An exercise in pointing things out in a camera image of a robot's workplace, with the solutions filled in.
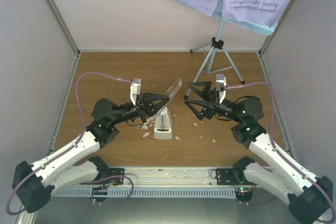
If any clear metronome cover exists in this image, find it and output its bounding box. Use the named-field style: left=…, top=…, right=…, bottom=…
left=164, top=78, right=183, bottom=101

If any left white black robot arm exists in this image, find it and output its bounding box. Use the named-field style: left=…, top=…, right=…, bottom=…
left=12, top=93, right=170, bottom=213

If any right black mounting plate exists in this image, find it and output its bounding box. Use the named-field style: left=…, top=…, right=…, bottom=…
left=215, top=168, right=239, bottom=186

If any light blue music stand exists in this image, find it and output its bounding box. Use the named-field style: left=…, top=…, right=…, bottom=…
left=175, top=0, right=297, bottom=100

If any black mounting plate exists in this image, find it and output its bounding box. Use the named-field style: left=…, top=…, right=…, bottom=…
left=215, top=168, right=239, bottom=186
left=103, top=167, right=125, bottom=187

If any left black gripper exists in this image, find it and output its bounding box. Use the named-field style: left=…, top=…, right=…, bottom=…
left=111, top=92, right=170, bottom=125

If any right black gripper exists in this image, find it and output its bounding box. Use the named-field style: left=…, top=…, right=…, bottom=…
left=185, top=81, right=243, bottom=123

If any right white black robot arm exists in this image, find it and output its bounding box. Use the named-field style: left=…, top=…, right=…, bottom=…
left=185, top=79, right=335, bottom=223

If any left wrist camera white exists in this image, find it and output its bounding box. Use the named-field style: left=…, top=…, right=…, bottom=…
left=130, top=78, right=142, bottom=106

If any grey cable duct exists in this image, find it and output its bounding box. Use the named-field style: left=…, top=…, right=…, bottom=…
left=56, top=187, right=236, bottom=199

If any white metronome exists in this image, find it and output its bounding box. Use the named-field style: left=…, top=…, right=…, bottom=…
left=153, top=107, right=173, bottom=140

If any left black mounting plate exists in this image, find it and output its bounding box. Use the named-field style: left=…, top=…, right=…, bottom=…
left=103, top=167, right=125, bottom=187

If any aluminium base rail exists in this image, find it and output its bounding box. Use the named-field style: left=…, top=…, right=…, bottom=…
left=49, top=165, right=289, bottom=190

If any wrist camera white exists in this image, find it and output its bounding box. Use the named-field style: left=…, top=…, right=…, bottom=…
left=130, top=78, right=142, bottom=106
left=216, top=74, right=227, bottom=104

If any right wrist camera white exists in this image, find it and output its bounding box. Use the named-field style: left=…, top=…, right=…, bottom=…
left=216, top=74, right=227, bottom=104

